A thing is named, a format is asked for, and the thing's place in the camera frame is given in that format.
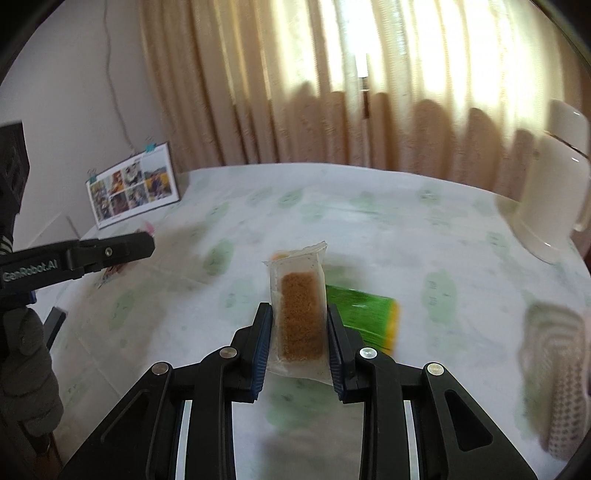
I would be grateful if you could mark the small pink packet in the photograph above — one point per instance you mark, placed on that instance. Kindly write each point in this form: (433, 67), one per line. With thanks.
(110, 275)

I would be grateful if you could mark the green snack packet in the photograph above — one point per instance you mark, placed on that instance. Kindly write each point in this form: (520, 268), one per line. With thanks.
(364, 318)

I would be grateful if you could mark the person's left hand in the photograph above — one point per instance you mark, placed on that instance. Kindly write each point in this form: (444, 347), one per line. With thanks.
(27, 378)

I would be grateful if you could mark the clear packet with brown bar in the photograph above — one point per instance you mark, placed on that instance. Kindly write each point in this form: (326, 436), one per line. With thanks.
(300, 314)

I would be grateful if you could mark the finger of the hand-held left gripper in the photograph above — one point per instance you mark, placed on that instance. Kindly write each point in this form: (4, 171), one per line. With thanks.
(120, 249)

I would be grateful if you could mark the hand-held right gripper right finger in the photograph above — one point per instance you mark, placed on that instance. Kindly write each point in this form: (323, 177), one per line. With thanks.
(333, 350)

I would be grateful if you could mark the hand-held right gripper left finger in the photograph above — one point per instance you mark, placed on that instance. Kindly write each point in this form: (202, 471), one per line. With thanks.
(264, 344)

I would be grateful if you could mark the photo desk calendar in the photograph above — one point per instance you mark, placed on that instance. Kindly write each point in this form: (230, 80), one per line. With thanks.
(134, 189)

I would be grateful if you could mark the cream plastic basket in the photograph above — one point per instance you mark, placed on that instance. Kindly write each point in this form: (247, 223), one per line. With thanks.
(567, 415)

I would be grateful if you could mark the beige curtain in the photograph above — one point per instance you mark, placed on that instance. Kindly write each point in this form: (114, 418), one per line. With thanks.
(286, 92)

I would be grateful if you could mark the white green printed tablecloth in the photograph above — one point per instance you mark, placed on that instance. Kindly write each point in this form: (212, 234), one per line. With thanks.
(415, 258)

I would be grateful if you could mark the cream thermos jug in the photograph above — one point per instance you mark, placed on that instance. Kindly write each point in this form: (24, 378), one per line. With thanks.
(551, 194)

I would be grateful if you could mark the window frame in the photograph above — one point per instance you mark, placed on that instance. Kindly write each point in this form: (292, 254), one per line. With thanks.
(364, 87)

